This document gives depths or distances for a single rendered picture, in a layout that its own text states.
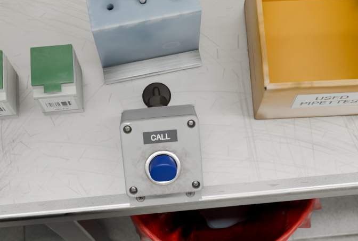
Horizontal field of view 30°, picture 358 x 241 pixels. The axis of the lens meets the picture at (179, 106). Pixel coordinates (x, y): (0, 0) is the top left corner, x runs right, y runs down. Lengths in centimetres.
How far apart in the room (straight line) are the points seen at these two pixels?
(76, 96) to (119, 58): 6
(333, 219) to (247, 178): 92
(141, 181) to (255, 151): 13
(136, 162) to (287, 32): 22
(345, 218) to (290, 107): 95
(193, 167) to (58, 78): 15
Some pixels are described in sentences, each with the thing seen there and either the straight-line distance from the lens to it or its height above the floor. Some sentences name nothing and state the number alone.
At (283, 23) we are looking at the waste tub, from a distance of 71.
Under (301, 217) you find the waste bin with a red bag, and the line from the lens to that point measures 110.
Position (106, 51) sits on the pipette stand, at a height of 92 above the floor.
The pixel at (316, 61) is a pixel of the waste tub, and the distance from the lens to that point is 70.
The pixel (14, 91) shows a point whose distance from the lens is 68.
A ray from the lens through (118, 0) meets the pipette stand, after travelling 61.
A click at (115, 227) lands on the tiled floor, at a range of 154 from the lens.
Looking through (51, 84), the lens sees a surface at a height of 94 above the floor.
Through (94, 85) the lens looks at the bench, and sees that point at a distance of 69.
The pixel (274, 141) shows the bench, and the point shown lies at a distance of 67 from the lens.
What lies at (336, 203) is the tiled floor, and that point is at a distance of 158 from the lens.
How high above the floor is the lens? 152
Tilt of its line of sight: 72 degrees down
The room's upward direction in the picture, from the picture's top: straight up
